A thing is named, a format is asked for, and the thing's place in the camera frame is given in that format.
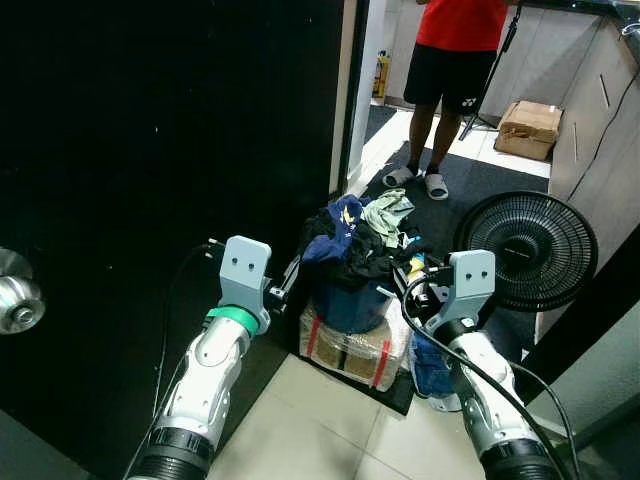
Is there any navy garment with yellow print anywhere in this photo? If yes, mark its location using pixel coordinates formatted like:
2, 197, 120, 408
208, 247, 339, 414
303, 195, 366, 266

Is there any blue laundry basket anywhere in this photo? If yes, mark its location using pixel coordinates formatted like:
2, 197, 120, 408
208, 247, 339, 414
312, 278, 396, 336

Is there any blue patterned cloth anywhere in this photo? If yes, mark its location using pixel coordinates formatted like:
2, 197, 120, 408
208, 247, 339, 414
410, 328, 463, 401

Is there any black garment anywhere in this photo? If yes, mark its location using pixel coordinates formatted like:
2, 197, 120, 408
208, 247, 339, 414
298, 215, 431, 293

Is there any cardboard box with red tape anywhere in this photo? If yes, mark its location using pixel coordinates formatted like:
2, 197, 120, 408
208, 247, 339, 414
298, 300, 411, 393

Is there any pale green garment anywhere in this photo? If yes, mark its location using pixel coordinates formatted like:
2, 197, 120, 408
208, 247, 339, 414
360, 190, 417, 249

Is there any black floor fan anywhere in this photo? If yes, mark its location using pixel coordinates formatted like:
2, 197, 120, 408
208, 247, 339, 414
453, 191, 599, 315

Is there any white slipper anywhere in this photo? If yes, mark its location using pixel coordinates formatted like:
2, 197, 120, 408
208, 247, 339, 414
425, 172, 450, 201
383, 165, 416, 189

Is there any dark grey floor mat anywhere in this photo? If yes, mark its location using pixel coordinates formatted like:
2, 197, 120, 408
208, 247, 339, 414
340, 103, 553, 341

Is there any brown cardboard box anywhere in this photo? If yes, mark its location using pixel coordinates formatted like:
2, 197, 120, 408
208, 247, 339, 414
494, 100, 563, 162

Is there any black door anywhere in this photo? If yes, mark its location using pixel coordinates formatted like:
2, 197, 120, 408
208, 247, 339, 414
0, 0, 347, 480

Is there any yellow bottle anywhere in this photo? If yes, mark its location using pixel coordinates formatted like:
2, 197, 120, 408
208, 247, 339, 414
373, 52, 391, 101

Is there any black tripod stand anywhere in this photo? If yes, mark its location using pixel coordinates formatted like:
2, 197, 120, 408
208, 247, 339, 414
459, 5, 522, 141

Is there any grey cabinet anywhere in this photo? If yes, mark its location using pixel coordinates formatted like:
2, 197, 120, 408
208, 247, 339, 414
480, 5, 640, 341

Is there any silver door knob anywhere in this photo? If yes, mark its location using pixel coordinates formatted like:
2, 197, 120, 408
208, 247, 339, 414
0, 247, 47, 336

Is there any person in red shirt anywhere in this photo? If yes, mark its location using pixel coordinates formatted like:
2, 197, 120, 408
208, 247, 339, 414
400, 0, 523, 186

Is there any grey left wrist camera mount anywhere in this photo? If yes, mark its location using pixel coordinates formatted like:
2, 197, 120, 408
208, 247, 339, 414
217, 236, 273, 313

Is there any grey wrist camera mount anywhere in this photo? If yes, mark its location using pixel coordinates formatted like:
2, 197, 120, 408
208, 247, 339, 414
217, 236, 273, 313
440, 250, 498, 326

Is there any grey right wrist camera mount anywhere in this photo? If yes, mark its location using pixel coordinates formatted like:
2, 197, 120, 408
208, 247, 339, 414
440, 250, 498, 326

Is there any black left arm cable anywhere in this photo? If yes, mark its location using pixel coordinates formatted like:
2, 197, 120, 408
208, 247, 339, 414
120, 238, 223, 480

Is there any white door frame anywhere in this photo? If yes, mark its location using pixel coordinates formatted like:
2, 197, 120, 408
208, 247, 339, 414
328, 0, 391, 201

